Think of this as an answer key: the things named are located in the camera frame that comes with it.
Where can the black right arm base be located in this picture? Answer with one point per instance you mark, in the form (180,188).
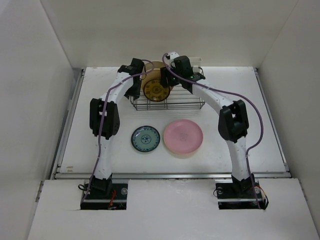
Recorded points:
(230,198)

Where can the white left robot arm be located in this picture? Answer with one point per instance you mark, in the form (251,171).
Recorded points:
(104,119)

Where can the small teal patterned plate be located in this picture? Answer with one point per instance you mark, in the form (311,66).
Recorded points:
(145,139)

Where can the yellow plate front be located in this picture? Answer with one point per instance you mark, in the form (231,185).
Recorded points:
(181,155)

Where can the pink plate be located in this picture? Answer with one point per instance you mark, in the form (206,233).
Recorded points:
(183,136)

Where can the brown yellow patterned plate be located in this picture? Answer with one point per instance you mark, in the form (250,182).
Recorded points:
(155,92)

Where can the white cutlery holder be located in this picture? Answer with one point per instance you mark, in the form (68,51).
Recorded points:
(196,63)

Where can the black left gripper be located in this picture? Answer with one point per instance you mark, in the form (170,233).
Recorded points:
(133,93)

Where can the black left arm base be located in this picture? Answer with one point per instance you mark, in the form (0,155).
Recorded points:
(103,194)

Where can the cream plate rear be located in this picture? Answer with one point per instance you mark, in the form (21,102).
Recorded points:
(154,65)

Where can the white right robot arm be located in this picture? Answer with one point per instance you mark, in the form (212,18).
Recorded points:
(233,123)

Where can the black wire dish rack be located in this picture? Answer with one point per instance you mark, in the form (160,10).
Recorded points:
(179,99)

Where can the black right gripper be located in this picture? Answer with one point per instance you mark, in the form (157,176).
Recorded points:
(165,73)

